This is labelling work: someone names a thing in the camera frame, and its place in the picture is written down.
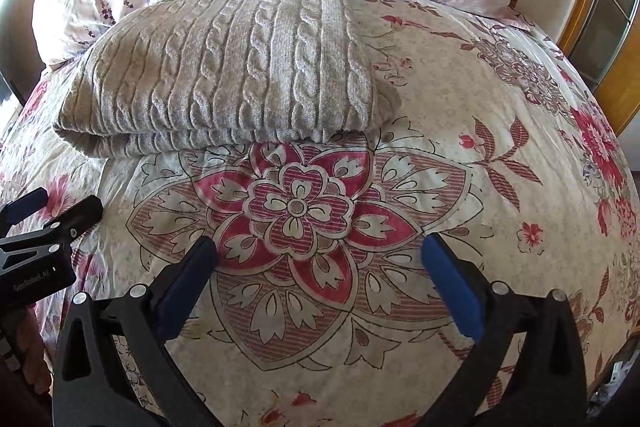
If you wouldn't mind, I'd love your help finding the floral printed bedspread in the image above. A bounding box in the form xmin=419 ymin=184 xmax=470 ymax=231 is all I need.
xmin=0 ymin=0 xmax=640 ymax=427

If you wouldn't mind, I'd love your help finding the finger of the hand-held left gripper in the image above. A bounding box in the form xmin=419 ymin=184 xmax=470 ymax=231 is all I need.
xmin=30 ymin=195 xmax=104 ymax=253
xmin=0 ymin=188 xmax=49 ymax=228

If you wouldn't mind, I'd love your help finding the person's left hand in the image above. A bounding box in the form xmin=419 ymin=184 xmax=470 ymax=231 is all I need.
xmin=17 ymin=304 xmax=53 ymax=395

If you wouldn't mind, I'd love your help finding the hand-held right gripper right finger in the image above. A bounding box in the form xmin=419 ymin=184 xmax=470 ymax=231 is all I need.
xmin=421 ymin=233 xmax=587 ymax=427

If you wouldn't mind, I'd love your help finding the beige cable knit sweater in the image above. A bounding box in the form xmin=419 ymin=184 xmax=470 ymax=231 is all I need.
xmin=52 ymin=0 xmax=397 ymax=160

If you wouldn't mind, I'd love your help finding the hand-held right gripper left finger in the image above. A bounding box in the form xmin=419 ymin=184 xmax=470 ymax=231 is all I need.
xmin=52 ymin=236 xmax=218 ymax=427

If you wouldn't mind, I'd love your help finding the wooden bed frame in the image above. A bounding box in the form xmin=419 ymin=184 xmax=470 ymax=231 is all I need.
xmin=556 ymin=0 xmax=640 ymax=138

